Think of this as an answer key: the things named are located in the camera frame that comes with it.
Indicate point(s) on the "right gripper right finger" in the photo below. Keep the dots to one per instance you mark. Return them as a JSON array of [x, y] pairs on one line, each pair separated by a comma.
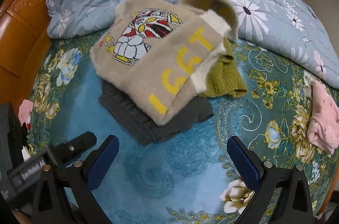
[[263, 177]]

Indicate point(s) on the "pink cloth with red tip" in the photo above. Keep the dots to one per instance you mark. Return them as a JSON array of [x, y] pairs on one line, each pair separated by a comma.
[[24, 113]]

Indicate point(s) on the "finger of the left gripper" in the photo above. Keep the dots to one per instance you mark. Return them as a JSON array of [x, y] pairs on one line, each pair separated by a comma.
[[73, 149]]

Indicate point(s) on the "beige fuzzy graphic sweater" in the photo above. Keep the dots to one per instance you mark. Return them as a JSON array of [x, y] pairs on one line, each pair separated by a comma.
[[159, 53]]

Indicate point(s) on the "teal floral bed blanket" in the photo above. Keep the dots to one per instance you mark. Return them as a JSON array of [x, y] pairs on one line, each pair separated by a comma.
[[190, 177]]

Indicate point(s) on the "orange wooden bed frame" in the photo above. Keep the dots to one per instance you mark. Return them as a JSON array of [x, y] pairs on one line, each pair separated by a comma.
[[24, 43]]

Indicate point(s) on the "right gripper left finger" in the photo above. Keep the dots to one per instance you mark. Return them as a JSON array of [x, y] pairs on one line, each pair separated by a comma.
[[51, 205]]

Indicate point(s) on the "pink folded garment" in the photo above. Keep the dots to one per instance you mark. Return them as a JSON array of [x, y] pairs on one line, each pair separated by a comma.
[[323, 126]]

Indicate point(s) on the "olive green knit sweater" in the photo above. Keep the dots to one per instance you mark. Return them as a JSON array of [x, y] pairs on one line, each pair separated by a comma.
[[224, 78]]

